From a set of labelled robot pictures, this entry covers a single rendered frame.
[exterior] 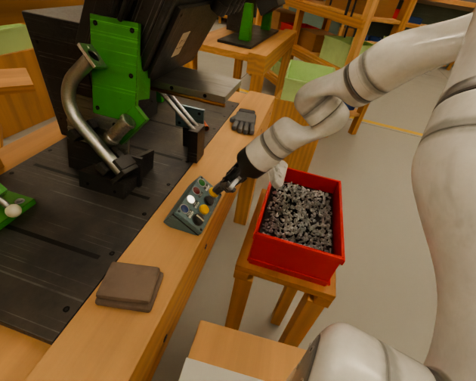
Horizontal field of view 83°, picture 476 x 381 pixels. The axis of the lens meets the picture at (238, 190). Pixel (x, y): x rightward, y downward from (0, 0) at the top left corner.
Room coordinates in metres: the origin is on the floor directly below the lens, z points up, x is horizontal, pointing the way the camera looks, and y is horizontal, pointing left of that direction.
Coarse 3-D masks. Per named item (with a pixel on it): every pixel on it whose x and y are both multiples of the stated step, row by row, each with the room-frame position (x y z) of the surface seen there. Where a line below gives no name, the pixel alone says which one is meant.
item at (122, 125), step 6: (126, 114) 0.56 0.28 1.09; (120, 120) 0.54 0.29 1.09; (126, 120) 0.54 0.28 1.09; (132, 120) 0.56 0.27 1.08; (114, 126) 0.54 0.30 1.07; (120, 126) 0.53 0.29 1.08; (126, 126) 0.53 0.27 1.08; (132, 126) 0.54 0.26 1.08; (108, 132) 0.54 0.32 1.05; (114, 132) 0.53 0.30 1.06; (120, 132) 0.53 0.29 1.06; (126, 132) 0.54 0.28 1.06; (108, 138) 0.53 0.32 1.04; (114, 138) 0.53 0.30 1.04; (120, 138) 0.54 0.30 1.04; (114, 144) 0.53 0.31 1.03
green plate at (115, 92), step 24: (96, 24) 0.63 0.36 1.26; (120, 24) 0.63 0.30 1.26; (96, 48) 0.62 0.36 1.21; (120, 48) 0.61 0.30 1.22; (96, 72) 0.61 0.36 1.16; (120, 72) 0.60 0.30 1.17; (144, 72) 0.65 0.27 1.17; (96, 96) 0.60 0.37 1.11; (120, 96) 0.59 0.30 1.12; (144, 96) 0.64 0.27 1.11
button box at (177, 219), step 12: (204, 180) 0.55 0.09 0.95; (192, 192) 0.49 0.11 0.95; (204, 192) 0.52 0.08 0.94; (180, 204) 0.44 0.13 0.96; (192, 204) 0.46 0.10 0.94; (216, 204) 0.51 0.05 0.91; (168, 216) 0.42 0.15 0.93; (180, 216) 0.41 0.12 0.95; (192, 216) 0.43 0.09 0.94; (204, 216) 0.45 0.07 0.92; (180, 228) 0.41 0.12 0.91; (192, 228) 0.41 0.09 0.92
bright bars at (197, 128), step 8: (168, 96) 0.74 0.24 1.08; (176, 104) 0.74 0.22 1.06; (176, 112) 0.71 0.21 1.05; (184, 112) 0.73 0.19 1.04; (184, 120) 0.71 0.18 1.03; (192, 120) 0.73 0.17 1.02; (192, 128) 0.70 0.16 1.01; (200, 128) 0.72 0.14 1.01; (192, 136) 0.69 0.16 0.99; (200, 136) 0.71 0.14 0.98; (192, 144) 0.69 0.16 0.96; (200, 144) 0.71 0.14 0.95; (192, 152) 0.69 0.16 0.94; (200, 152) 0.72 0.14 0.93; (192, 160) 0.69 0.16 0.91
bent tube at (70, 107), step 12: (84, 48) 0.59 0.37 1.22; (84, 60) 0.58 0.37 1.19; (96, 60) 0.59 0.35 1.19; (72, 72) 0.58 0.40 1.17; (84, 72) 0.58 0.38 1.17; (72, 84) 0.58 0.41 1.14; (72, 96) 0.58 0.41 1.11; (72, 108) 0.57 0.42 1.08; (72, 120) 0.55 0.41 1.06; (84, 120) 0.57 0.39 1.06; (84, 132) 0.54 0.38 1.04; (96, 144) 0.53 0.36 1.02; (108, 156) 0.52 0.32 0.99
